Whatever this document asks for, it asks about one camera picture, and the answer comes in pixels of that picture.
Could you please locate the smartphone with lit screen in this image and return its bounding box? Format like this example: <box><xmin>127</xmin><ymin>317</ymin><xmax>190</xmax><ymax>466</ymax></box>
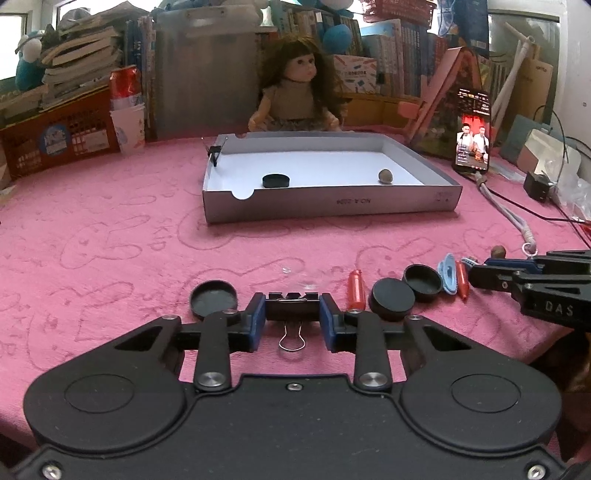
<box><xmin>453</xmin><ymin>86</ymin><xmax>492</xmax><ymax>176</ymax></box>

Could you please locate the yellow drawer unit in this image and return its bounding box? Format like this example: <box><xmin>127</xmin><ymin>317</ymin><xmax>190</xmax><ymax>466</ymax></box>
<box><xmin>344</xmin><ymin>95</ymin><xmax>422</xmax><ymax>128</ymax></box>

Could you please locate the orange plastic crate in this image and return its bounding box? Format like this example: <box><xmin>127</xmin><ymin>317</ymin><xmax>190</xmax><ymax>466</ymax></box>
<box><xmin>0</xmin><ymin>88</ymin><xmax>122</xmax><ymax>182</ymax></box>

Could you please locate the pointed red plastic tube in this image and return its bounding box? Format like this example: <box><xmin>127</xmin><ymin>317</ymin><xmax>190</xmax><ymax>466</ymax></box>
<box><xmin>455</xmin><ymin>261</ymin><xmax>471</xmax><ymax>301</ymax></box>

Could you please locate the grey cardboard board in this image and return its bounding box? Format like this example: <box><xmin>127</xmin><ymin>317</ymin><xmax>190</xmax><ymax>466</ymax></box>
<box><xmin>154</xmin><ymin>7</ymin><xmax>260</xmax><ymax>141</ymax></box>

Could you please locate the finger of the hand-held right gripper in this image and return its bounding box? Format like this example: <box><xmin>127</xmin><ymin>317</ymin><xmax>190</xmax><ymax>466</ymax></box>
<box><xmin>482</xmin><ymin>249</ymin><xmax>591</xmax><ymax>278</ymax></box>
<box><xmin>468</xmin><ymin>266</ymin><xmax>527</xmax><ymax>293</ymax></box>

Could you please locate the white flat box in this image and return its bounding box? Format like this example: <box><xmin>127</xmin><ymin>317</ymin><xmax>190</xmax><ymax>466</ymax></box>
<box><xmin>517</xmin><ymin>129</ymin><xmax>583</xmax><ymax>182</ymax></box>

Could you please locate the white plastic pipe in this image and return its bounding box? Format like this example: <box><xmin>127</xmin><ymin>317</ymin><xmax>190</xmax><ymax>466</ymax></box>
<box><xmin>492</xmin><ymin>22</ymin><xmax>539</xmax><ymax>136</ymax></box>

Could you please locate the black power adapter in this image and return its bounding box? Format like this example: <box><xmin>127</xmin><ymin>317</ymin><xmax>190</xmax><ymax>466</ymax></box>
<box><xmin>523</xmin><ymin>172</ymin><xmax>557</xmax><ymax>202</ymax></box>

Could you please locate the row of upright books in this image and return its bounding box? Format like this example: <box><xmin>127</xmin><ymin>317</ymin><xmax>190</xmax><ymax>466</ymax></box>
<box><xmin>277</xmin><ymin>4</ymin><xmax>462</xmax><ymax>99</ymax></box>

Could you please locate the shallow white cardboard box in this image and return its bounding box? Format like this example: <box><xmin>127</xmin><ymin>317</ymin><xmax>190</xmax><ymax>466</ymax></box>
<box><xmin>202</xmin><ymin>131</ymin><xmax>463</xmax><ymax>225</ymax></box>

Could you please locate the blue white plush toy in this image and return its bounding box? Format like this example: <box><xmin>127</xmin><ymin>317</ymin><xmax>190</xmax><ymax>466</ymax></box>
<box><xmin>15</xmin><ymin>30</ymin><xmax>45</xmax><ymax>92</ymax></box>

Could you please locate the red drink can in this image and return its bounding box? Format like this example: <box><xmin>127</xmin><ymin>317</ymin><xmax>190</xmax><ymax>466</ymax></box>
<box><xmin>109</xmin><ymin>65</ymin><xmax>142</xmax><ymax>112</ymax></box>

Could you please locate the blue plush ball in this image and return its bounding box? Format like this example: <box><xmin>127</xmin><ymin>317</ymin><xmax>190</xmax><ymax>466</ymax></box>
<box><xmin>322</xmin><ymin>23</ymin><xmax>354</xmax><ymax>55</ymax></box>

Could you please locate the white paper cup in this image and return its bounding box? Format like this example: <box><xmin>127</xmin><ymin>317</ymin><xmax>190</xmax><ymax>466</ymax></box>
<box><xmin>110</xmin><ymin>104</ymin><xmax>147</xmax><ymax>158</ymax></box>

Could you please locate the red plastic basket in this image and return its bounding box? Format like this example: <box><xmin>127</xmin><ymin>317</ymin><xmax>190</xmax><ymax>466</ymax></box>
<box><xmin>362</xmin><ymin>0</ymin><xmax>437</xmax><ymax>24</ymax></box>

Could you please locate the white braided cord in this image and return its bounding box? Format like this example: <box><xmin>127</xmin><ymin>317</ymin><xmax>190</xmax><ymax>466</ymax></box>
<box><xmin>473</xmin><ymin>174</ymin><xmax>539</xmax><ymax>256</ymax></box>

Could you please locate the stack of worn books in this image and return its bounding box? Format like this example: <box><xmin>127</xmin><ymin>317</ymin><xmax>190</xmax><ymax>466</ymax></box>
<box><xmin>39</xmin><ymin>16</ymin><xmax>125</xmax><ymax>110</ymax></box>

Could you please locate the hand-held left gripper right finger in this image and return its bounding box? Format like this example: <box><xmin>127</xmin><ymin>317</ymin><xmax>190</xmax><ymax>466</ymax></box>
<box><xmin>320</xmin><ymin>294</ymin><xmax>472</xmax><ymax>394</ymax></box>

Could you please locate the colourful printed cardboard box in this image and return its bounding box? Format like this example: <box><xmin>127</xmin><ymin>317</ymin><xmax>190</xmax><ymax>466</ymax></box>
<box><xmin>330</xmin><ymin>54</ymin><xmax>382</xmax><ymax>96</ymax></box>

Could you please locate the small black binder clip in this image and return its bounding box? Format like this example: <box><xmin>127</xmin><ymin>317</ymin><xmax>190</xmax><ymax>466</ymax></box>
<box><xmin>202</xmin><ymin>136</ymin><xmax>229</xmax><ymax>168</ymax></box>

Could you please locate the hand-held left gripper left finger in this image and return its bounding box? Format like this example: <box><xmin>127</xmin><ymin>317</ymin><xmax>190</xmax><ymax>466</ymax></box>
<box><xmin>113</xmin><ymin>294</ymin><xmax>267</xmax><ymax>394</ymax></box>

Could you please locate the long-haired doll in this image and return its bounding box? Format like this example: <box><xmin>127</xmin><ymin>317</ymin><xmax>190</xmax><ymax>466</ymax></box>
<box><xmin>248</xmin><ymin>39</ymin><xmax>348</xmax><ymax>134</ymax></box>

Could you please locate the blue plastic clip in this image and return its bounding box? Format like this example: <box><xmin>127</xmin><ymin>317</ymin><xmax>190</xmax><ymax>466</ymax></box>
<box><xmin>436</xmin><ymin>253</ymin><xmax>459</xmax><ymax>295</ymax></box>

